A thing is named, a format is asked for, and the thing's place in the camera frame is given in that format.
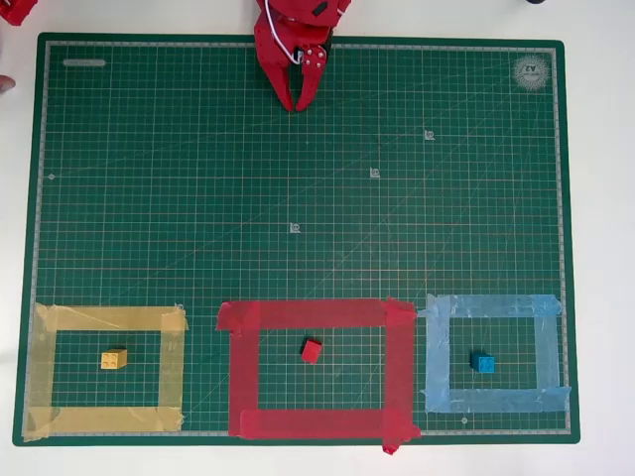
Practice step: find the red leader arm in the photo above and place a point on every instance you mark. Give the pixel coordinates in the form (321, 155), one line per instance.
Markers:
(17, 12)

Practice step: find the red cube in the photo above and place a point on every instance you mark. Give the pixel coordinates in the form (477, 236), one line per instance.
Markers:
(311, 352)

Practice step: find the red robot arm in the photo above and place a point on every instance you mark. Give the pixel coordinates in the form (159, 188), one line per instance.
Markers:
(302, 14)

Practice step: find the red tape square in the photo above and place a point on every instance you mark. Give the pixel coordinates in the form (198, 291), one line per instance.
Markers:
(317, 312)

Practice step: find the yellow tape square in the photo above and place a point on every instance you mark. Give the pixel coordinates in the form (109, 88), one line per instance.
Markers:
(99, 317)

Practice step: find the blue tape square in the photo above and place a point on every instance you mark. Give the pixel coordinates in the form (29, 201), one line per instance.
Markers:
(496, 305)

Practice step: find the yellow cube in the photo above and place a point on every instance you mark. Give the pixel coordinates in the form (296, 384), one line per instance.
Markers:
(113, 359)

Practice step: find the blue cube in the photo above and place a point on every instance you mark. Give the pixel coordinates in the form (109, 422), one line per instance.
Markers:
(482, 363)

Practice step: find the person's right hand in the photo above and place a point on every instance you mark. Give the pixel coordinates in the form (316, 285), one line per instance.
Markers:
(6, 84)

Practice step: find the green cutting mat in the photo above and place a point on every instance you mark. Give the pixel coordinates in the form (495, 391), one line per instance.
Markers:
(297, 198)

